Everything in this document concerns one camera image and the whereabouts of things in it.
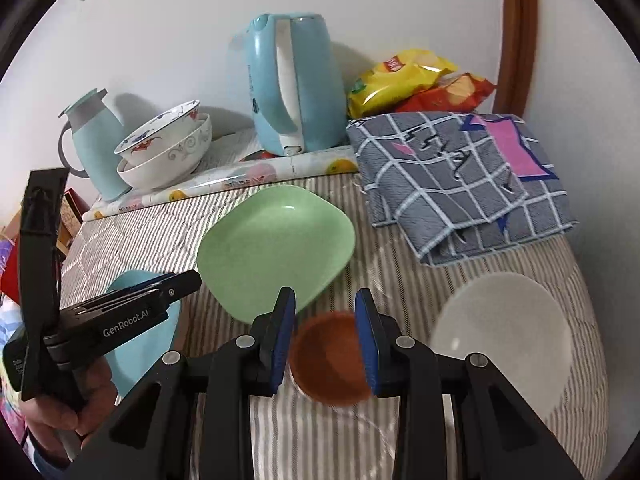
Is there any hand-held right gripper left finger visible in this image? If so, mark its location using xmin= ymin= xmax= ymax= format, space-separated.
xmin=62 ymin=287 xmax=298 ymax=480

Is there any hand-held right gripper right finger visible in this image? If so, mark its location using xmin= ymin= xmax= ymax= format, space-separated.
xmin=354 ymin=289 xmax=586 ymax=480

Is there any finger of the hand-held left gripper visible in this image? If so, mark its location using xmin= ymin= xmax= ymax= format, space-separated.
xmin=42 ymin=269 xmax=202 ymax=361

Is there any light blue plate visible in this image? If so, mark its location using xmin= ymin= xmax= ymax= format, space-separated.
xmin=102 ymin=270 xmax=182 ymax=398

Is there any brown bowl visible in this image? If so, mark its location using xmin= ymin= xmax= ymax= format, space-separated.
xmin=289 ymin=311 xmax=373 ymax=407

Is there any green plate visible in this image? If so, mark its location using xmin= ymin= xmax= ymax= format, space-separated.
xmin=196 ymin=185 xmax=357 ymax=325

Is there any large white bowl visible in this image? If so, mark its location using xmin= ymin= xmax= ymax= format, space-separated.
xmin=431 ymin=274 xmax=572 ymax=423
xmin=116 ymin=112 xmax=213 ymax=192

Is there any person's left hand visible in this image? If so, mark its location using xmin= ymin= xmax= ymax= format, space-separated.
xmin=21 ymin=354 xmax=119 ymax=462

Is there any red box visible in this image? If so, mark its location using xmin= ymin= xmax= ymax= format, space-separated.
xmin=0 ymin=255 xmax=23 ymax=306

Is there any striped quilt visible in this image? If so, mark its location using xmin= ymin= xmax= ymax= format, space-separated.
xmin=57 ymin=172 xmax=608 ymax=480

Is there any light blue thermos jug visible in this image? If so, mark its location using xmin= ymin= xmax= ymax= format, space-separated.
xmin=58 ymin=88 xmax=132 ymax=202

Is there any painted porcelain bowl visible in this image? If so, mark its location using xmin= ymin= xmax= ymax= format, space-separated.
xmin=114 ymin=100 xmax=202 ymax=170

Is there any fruit print table mat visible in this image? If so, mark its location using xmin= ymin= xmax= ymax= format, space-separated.
xmin=81 ymin=127 xmax=359 ymax=222

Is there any grey checked cloth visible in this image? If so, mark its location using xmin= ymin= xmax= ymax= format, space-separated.
xmin=346 ymin=111 xmax=578 ymax=267

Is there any yellow chip bag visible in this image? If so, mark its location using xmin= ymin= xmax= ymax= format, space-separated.
xmin=348 ymin=49 xmax=458 ymax=120

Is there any light blue tissue box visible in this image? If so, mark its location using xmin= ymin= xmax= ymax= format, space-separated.
xmin=229 ymin=11 xmax=349 ymax=157

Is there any red chip bag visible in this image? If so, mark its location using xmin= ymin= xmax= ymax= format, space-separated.
xmin=395 ymin=73 xmax=497 ymax=113

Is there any wooden door frame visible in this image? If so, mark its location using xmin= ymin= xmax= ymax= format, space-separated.
xmin=492 ymin=0 xmax=538 ymax=116

